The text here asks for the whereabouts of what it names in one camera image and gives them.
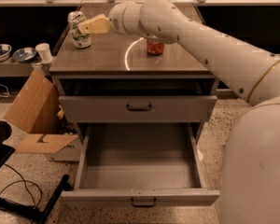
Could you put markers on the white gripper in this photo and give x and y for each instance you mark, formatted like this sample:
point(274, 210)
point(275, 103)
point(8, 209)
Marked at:
point(115, 20)

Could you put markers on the white green 7up can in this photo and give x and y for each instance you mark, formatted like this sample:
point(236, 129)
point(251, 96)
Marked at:
point(80, 41)

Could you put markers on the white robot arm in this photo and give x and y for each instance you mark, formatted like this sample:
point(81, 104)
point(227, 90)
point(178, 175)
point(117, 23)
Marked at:
point(250, 189)

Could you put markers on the red coca-cola can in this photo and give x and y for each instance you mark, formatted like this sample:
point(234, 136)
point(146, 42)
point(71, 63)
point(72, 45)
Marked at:
point(155, 47)

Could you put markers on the grey drawer cabinet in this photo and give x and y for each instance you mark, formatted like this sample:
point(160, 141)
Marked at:
point(119, 65)

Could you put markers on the grey upper drawer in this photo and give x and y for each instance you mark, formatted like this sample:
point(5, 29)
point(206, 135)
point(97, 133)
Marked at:
point(137, 109)

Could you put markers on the open grey lower drawer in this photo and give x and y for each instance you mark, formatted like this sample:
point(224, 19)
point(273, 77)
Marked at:
point(140, 165)

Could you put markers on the white paper cup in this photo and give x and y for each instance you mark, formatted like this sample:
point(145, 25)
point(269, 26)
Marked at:
point(44, 52)

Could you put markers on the blue patterned bowl right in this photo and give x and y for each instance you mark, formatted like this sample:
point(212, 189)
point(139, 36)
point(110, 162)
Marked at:
point(24, 55)

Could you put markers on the grey side shelf left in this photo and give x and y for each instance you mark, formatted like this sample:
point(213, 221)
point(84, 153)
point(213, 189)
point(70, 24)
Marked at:
point(10, 68)

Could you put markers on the brown cardboard box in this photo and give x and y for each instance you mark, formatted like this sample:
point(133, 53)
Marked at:
point(35, 111)

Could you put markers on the black stand base left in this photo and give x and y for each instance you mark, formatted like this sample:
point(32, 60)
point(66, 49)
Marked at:
point(31, 213)

